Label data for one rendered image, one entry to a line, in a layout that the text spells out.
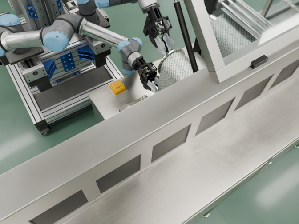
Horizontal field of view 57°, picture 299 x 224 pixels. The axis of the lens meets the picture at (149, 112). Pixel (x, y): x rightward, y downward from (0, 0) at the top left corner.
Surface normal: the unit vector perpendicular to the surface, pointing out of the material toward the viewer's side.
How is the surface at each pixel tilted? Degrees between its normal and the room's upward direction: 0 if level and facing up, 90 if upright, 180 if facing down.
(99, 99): 0
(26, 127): 0
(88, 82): 0
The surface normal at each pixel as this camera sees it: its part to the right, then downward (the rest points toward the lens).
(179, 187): 0.04, -0.53
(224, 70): 0.41, 0.10
